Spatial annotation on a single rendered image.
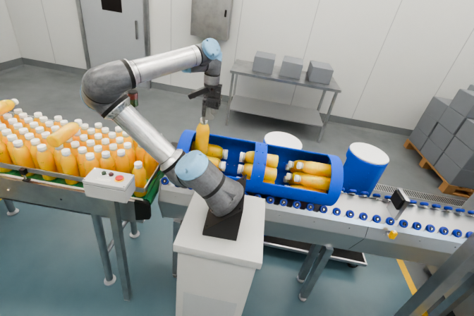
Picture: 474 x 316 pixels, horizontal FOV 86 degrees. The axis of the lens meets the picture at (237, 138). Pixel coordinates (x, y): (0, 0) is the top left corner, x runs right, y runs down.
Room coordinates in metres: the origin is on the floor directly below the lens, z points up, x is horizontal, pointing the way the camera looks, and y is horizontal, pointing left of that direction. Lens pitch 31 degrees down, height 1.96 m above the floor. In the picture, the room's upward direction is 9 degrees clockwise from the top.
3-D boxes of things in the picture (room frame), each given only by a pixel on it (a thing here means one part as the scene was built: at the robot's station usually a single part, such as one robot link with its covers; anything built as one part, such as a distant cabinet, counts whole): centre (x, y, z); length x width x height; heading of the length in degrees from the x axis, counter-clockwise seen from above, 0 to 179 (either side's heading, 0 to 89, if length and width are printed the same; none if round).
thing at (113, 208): (0.87, 0.56, 0.50); 0.04 x 0.04 x 1.00; 89
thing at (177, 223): (1.09, 0.29, 0.31); 0.06 x 0.06 x 0.63; 89
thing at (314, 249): (1.21, -0.70, 0.31); 0.06 x 0.06 x 0.63; 89
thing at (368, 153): (1.63, -0.99, 1.03); 0.28 x 0.28 x 0.01
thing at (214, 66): (1.15, 0.17, 1.64); 0.09 x 0.08 x 0.11; 131
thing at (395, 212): (1.14, -0.98, 1.00); 0.10 x 0.04 x 0.15; 179
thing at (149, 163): (1.14, 0.48, 1.00); 0.07 x 0.07 x 0.19
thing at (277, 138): (1.59, -0.34, 1.03); 0.28 x 0.28 x 0.01
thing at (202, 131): (1.14, 0.18, 1.23); 0.07 x 0.07 x 0.19
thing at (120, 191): (0.87, 0.56, 1.05); 0.20 x 0.10 x 0.10; 89
